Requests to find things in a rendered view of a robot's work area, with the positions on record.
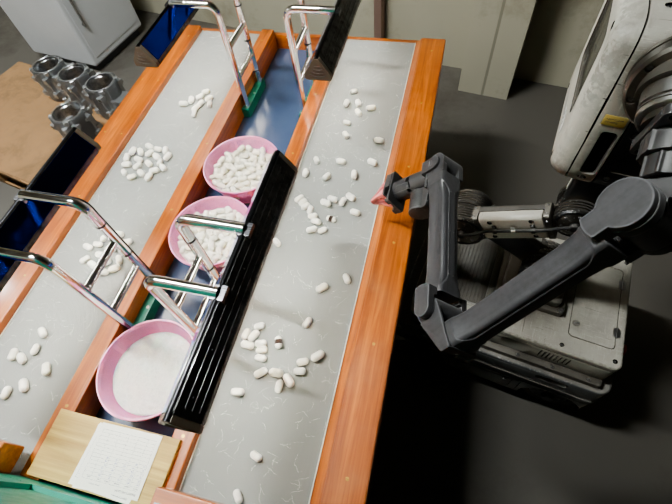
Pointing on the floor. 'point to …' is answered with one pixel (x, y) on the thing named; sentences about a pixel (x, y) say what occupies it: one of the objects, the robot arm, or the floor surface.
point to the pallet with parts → (49, 111)
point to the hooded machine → (75, 27)
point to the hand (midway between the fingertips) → (374, 201)
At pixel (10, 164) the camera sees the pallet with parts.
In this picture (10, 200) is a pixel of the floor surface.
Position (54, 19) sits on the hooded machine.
